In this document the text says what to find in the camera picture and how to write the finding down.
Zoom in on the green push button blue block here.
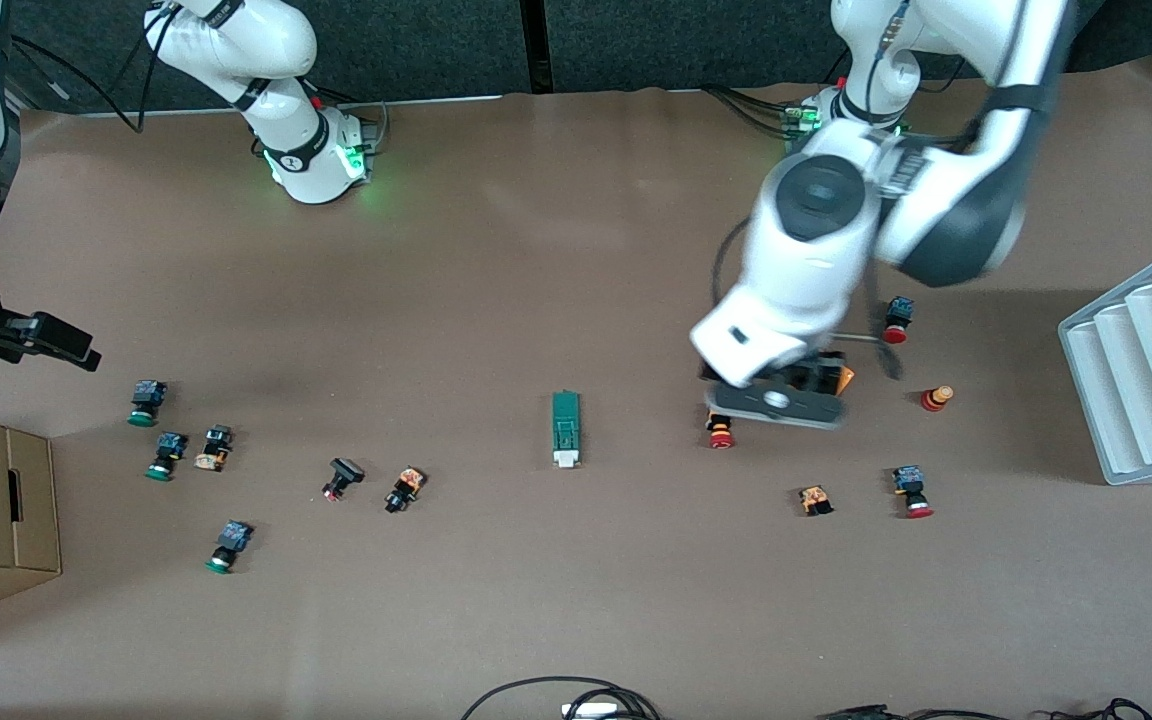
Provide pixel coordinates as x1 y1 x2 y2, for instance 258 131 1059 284
128 379 168 428
145 431 189 482
205 520 255 575

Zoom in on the black push button red tip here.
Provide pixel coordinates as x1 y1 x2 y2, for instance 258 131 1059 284
321 457 366 502

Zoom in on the brown paper table cover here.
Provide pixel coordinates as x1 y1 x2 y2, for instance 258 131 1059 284
0 55 1152 720

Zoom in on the white ridged tray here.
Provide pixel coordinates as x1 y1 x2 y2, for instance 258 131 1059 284
1057 238 1152 487

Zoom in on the black button orange block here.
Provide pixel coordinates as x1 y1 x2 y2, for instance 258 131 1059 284
384 466 427 515

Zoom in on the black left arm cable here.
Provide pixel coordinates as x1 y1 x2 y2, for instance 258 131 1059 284
712 218 749 306

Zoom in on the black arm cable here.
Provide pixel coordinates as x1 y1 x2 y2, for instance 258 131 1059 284
8 10 177 134
712 218 749 306

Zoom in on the beige contact block switch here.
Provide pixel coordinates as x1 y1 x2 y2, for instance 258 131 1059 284
193 424 234 473

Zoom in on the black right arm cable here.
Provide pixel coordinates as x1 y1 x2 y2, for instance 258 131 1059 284
8 10 177 134

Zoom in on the black base cable bundle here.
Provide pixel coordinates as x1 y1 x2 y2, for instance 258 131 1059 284
704 83 799 137

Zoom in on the black cable with connector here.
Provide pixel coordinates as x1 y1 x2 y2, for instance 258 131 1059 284
816 705 987 720

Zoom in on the black panel divider post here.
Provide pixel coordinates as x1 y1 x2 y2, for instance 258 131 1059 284
519 0 557 95

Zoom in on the black looped cable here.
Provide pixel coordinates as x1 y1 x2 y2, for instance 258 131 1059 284
461 677 662 720

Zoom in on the thin black curled cable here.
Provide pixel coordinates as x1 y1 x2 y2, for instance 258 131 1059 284
1051 698 1152 720

